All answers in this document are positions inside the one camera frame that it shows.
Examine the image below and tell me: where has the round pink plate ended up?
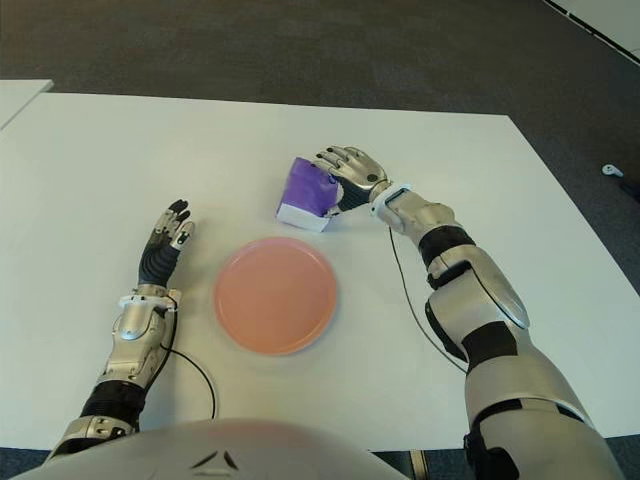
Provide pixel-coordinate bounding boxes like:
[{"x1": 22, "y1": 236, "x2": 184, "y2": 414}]
[{"x1": 213, "y1": 236, "x2": 339, "y2": 357}]

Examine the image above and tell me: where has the purple white tissue pack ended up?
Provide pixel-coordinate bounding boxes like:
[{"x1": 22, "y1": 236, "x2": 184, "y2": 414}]
[{"x1": 274, "y1": 156, "x2": 344, "y2": 234}]

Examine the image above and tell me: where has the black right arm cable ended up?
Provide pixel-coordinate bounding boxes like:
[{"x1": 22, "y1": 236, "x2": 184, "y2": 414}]
[{"x1": 388, "y1": 227, "x2": 471, "y2": 374}]

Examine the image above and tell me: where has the white neighbouring table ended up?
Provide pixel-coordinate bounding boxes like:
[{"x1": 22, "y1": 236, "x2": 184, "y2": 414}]
[{"x1": 0, "y1": 78, "x2": 55, "y2": 131}]

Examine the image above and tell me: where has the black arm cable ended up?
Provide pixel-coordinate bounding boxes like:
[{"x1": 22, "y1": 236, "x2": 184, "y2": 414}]
[
  {"x1": 388, "y1": 227, "x2": 471, "y2": 374},
  {"x1": 134, "y1": 309, "x2": 217, "y2": 431}
]

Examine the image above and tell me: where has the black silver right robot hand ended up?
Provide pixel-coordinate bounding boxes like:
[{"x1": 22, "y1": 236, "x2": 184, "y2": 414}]
[{"x1": 313, "y1": 144, "x2": 391, "y2": 216}]

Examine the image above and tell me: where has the silver robot torso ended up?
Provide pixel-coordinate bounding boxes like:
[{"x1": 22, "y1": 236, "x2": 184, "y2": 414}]
[{"x1": 9, "y1": 417, "x2": 376, "y2": 480}]

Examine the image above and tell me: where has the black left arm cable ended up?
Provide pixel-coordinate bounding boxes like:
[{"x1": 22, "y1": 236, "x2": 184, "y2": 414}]
[{"x1": 134, "y1": 309, "x2": 217, "y2": 431}]

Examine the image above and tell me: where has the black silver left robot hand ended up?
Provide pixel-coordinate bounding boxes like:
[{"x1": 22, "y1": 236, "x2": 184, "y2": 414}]
[{"x1": 135, "y1": 199, "x2": 196, "y2": 289}]

